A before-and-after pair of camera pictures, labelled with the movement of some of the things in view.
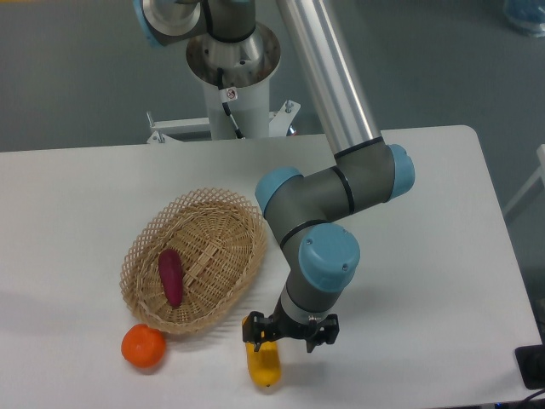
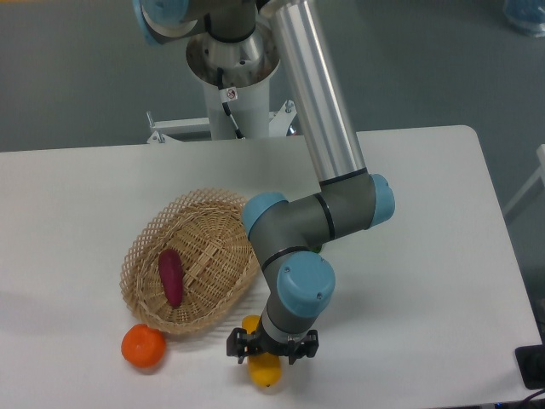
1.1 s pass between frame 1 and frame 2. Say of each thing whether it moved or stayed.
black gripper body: moved
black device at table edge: stayed
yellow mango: stayed
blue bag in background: stayed
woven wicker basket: stayed
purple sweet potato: stayed
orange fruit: stayed
